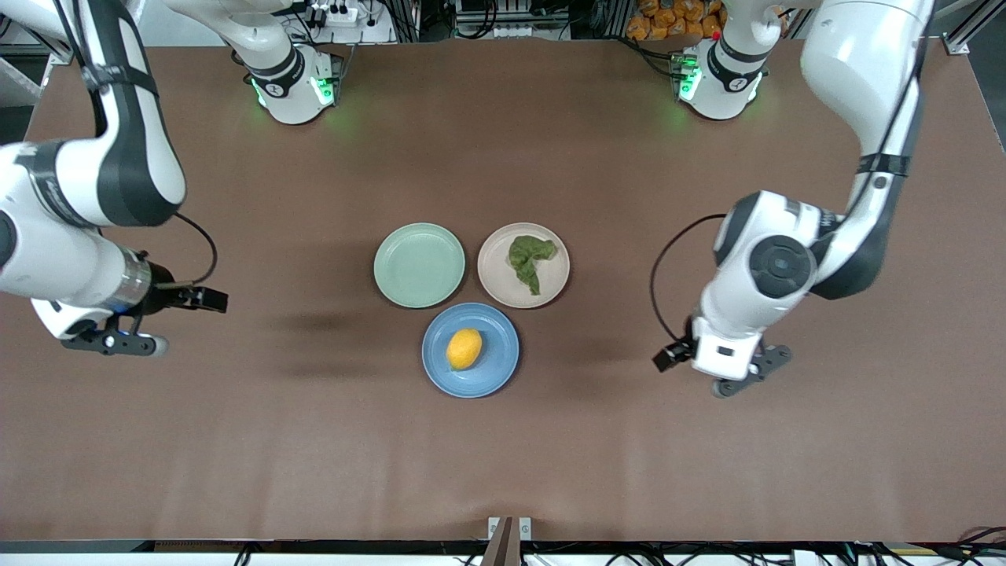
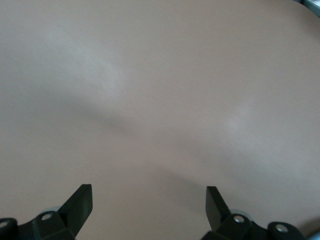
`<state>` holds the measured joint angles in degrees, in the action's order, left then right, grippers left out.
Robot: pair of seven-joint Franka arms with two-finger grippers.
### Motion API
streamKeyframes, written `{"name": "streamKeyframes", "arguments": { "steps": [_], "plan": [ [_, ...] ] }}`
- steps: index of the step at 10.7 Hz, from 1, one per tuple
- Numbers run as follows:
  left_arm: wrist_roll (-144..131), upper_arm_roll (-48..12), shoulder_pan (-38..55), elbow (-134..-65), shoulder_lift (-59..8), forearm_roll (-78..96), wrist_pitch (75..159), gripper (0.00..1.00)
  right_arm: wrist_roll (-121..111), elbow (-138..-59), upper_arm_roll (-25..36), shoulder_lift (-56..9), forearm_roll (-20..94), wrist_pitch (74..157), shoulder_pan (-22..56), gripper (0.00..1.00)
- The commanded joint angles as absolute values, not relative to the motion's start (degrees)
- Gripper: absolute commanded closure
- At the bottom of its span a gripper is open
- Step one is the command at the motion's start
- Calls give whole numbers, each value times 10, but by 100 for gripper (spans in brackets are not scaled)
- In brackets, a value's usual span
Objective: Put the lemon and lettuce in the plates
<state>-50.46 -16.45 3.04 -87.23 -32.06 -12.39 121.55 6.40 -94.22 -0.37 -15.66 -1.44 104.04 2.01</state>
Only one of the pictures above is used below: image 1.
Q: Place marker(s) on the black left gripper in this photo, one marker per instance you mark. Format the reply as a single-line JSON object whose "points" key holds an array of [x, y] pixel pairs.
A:
{"points": [[670, 357]]}

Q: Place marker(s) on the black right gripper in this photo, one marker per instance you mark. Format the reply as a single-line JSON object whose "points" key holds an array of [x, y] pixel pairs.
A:
{"points": [[163, 289]]}

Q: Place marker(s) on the green lettuce leaf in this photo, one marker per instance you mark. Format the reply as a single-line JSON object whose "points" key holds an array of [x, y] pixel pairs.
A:
{"points": [[526, 259]]}

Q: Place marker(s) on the yellow lemon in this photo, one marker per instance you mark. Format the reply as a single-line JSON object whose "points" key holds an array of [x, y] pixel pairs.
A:
{"points": [[464, 348]]}

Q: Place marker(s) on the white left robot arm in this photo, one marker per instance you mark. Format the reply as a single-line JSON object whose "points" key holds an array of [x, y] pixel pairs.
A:
{"points": [[770, 267]]}

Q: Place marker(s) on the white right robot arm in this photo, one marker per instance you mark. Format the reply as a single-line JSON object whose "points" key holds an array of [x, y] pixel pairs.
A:
{"points": [[78, 181]]}

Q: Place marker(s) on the blue plate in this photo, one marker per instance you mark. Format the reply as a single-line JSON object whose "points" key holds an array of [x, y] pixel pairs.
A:
{"points": [[499, 354]]}

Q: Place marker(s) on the beige plate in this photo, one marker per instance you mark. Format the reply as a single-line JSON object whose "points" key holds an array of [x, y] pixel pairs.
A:
{"points": [[503, 279]]}

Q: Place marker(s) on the light green plate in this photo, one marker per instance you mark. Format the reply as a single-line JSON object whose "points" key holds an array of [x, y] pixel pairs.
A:
{"points": [[420, 265]]}

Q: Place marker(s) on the white power strip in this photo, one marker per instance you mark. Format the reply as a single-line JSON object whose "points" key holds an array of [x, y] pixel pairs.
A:
{"points": [[334, 13]]}

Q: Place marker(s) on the bag of orange items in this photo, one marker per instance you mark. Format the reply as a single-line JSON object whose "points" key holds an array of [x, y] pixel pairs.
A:
{"points": [[676, 20]]}

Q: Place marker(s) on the white connector block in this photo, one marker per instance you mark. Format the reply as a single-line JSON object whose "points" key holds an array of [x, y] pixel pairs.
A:
{"points": [[507, 31]]}

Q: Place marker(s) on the metal table edge bracket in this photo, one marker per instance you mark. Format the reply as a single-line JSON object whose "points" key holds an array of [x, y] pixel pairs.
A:
{"points": [[509, 534]]}

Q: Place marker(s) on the aluminium frame profile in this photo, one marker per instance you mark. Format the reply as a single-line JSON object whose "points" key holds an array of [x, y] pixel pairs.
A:
{"points": [[963, 35]]}

